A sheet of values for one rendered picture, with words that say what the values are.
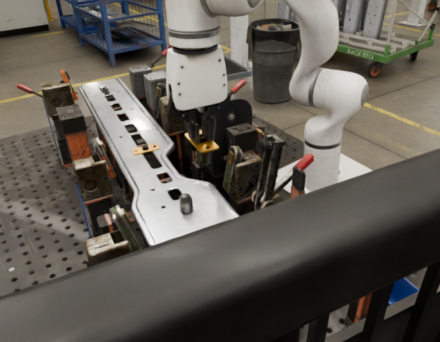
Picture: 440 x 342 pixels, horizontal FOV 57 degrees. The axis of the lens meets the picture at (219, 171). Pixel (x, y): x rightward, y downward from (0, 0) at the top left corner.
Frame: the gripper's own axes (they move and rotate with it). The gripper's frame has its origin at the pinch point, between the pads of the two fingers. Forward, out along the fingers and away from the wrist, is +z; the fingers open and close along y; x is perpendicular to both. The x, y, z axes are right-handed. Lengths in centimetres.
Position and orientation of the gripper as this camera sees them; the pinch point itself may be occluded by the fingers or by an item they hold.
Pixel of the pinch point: (200, 129)
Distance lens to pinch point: 75.0
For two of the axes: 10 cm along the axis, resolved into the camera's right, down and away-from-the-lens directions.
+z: 0.3, 8.4, 5.4
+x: 4.4, 4.7, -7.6
